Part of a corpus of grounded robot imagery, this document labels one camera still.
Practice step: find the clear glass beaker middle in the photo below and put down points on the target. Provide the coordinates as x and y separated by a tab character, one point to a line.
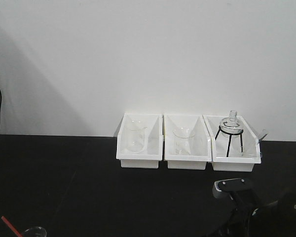
183	141

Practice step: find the clear glass beaker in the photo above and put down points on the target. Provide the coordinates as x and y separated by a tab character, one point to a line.
136	136
183	141

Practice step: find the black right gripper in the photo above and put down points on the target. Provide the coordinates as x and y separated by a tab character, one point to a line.
276	219

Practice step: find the clear glass beaker left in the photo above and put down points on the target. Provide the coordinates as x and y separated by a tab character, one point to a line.
136	136

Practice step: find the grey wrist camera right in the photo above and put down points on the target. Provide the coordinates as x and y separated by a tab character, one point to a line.
239	190

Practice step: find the red plastic spoon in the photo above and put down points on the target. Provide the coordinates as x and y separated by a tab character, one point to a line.
11	227

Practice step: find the middle white storage bin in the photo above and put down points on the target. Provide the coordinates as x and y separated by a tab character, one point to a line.
201	148

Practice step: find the black wire tripod stand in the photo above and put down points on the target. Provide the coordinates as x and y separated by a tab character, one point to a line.
228	145

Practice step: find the left white storage bin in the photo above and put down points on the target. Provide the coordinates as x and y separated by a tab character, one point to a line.
153	151

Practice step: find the clear glass beaker foreground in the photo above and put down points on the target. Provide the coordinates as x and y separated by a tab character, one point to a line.
34	232

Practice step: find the white storage bin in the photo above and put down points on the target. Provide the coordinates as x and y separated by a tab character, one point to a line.
201	148
235	161
153	151

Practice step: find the clear glass tube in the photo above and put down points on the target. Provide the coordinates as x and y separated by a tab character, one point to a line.
251	146

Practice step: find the round glass flask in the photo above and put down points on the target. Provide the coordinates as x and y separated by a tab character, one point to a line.
231	124

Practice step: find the right white storage bin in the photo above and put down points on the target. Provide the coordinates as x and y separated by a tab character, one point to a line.
235	161

